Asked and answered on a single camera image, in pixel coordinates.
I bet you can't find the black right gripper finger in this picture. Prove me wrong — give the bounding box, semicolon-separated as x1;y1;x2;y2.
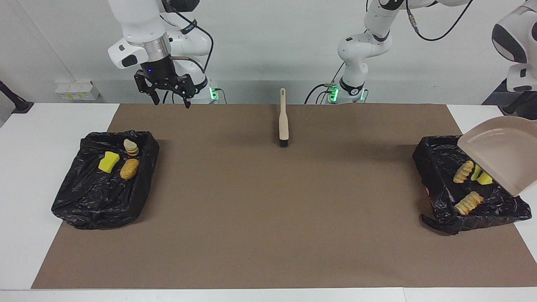
134;69;160;106
172;74;196;109

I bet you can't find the yellow sponge block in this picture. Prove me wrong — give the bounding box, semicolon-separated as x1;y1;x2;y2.
98;151;120;174

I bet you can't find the brown bread roll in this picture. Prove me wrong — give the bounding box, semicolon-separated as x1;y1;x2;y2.
120;158;140;180

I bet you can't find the beige brush with black bristles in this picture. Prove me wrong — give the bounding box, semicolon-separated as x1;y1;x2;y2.
279;88;289;148

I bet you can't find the pale angular bread chunk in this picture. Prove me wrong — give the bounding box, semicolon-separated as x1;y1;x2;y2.
453;160;475;184

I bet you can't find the striped orange bread piece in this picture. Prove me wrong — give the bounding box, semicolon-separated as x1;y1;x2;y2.
454;191;484;216

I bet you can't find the beige plastic dustpan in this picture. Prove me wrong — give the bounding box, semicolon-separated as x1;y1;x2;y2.
456;116;537;197

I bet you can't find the black bag lined bin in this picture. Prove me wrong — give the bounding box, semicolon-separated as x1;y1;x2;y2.
412;134;532;235
51;129;160;230

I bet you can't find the black stand leg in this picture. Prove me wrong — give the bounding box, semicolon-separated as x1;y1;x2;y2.
0;80;34;114
499;90;537;119

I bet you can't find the brown table mat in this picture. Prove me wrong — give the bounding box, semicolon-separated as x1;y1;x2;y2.
31;104;537;289

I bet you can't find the dark cabinet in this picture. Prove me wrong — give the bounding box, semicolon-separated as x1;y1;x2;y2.
482;78;537;139

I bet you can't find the black right base cable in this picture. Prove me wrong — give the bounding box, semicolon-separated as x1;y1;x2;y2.
163;88;185;104

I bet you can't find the black base cable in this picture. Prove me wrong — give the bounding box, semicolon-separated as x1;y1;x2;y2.
304;65;349;104
163;88;185;104

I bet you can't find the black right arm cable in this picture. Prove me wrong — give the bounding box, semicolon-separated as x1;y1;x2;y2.
161;0;214;75

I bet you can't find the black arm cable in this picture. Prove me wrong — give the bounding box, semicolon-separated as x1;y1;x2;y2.
405;0;475;42
161;0;214;75

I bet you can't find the white wall power box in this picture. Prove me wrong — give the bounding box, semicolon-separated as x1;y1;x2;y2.
55;81;101;101

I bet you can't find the black left base cable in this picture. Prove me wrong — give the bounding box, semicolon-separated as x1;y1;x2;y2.
304;65;349;104

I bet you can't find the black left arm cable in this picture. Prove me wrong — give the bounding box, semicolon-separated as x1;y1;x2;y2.
405;0;475;42

